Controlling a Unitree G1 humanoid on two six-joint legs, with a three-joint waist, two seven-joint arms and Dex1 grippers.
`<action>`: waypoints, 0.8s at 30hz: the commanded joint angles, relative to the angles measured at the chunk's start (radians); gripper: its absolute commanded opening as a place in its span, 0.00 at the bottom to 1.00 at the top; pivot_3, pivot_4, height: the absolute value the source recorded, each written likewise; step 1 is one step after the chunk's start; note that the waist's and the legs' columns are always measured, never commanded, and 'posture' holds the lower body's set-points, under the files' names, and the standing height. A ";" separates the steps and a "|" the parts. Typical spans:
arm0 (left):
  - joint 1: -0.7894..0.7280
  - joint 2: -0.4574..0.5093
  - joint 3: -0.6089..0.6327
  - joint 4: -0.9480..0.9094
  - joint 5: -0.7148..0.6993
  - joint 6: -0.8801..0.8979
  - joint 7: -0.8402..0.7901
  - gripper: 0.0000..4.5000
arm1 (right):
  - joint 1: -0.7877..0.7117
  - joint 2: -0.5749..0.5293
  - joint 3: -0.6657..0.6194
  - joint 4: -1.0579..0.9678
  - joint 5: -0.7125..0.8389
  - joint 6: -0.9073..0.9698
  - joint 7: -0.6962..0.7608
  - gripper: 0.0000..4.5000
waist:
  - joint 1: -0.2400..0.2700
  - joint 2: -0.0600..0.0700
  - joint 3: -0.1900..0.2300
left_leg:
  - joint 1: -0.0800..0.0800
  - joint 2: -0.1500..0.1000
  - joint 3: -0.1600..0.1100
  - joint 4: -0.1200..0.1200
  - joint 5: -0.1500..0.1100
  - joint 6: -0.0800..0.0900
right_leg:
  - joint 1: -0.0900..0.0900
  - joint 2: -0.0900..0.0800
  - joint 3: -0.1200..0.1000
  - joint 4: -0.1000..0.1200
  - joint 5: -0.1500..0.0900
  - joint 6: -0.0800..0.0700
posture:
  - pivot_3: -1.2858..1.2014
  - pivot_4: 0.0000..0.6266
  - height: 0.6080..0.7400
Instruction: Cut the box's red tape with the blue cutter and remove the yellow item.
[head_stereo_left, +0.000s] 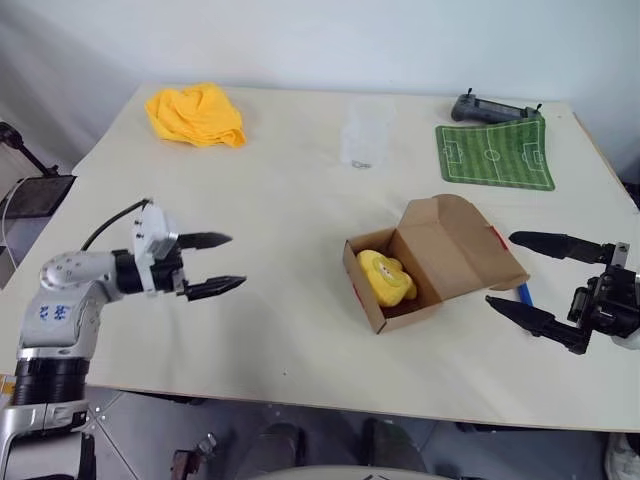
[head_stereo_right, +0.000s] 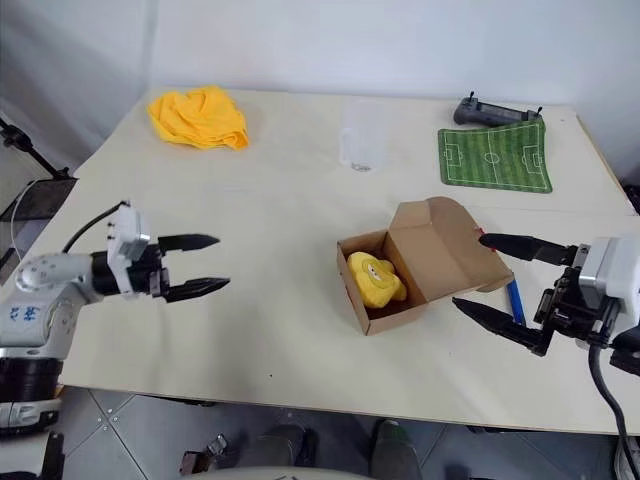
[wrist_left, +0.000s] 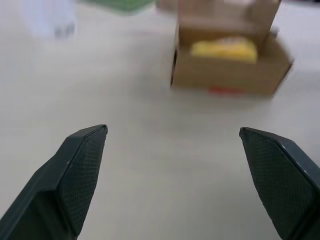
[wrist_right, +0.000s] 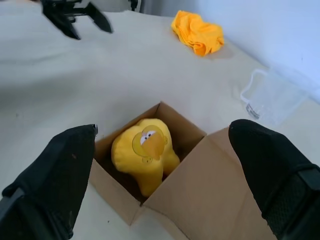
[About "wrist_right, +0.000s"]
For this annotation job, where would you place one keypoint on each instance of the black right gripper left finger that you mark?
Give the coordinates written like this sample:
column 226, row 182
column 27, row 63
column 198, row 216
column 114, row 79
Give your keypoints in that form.
column 50, row 187

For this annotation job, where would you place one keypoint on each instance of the clear plastic container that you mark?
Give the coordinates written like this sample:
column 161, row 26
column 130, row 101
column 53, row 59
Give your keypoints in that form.
column 275, row 100

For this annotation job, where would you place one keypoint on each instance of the brown cardboard box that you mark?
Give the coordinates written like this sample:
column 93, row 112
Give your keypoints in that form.
column 200, row 187

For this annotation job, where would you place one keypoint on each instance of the yellow crumpled cloth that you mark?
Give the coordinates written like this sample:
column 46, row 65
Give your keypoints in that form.
column 200, row 35

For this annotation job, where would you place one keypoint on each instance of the yellow plush toy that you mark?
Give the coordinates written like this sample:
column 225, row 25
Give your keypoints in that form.
column 130, row 155

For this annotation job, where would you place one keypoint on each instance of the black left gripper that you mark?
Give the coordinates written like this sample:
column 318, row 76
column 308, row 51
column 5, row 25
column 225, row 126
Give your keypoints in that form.
column 67, row 6

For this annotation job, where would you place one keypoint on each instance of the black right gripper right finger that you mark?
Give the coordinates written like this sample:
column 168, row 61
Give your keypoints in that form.
column 275, row 175

